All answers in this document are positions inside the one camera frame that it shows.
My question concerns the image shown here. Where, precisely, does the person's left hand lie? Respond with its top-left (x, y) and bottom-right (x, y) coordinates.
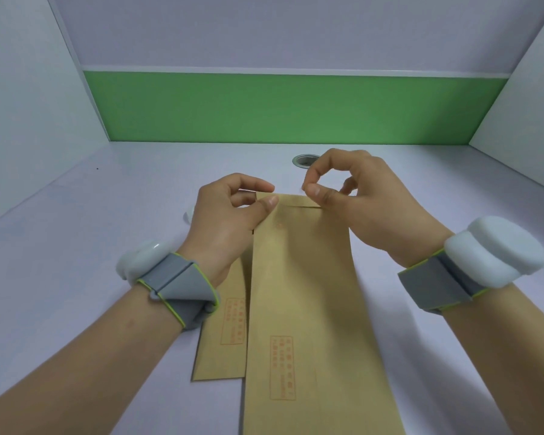
top-left (177, 173), bottom-right (279, 286)

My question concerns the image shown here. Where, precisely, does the person's right hand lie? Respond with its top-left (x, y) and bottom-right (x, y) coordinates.
top-left (301, 148), bottom-right (454, 268)

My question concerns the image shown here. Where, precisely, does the large brown paper envelope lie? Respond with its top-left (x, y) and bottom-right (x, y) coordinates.
top-left (241, 191), bottom-right (407, 435)

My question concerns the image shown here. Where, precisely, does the person's right forearm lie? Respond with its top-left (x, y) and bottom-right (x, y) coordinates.
top-left (434, 280), bottom-right (544, 435)

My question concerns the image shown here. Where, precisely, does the person's left forearm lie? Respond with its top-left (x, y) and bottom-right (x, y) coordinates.
top-left (0, 284), bottom-right (187, 435)

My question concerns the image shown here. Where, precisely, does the green partition panel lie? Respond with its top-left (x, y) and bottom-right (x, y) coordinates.
top-left (83, 70), bottom-right (509, 146)

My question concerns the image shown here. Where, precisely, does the grey wristband with white tracker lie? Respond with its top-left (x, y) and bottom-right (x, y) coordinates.
top-left (397, 216), bottom-right (544, 316)
top-left (115, 241), bottom-right (221, 331)

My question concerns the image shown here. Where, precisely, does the small brown paper envelope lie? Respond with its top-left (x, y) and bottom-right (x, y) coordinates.
top-left (191, 228), bottom-right (255, 382)

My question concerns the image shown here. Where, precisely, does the grey desk cable grommet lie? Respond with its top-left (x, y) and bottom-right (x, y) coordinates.
top-left (292, 153), bottom-right (322, 169)

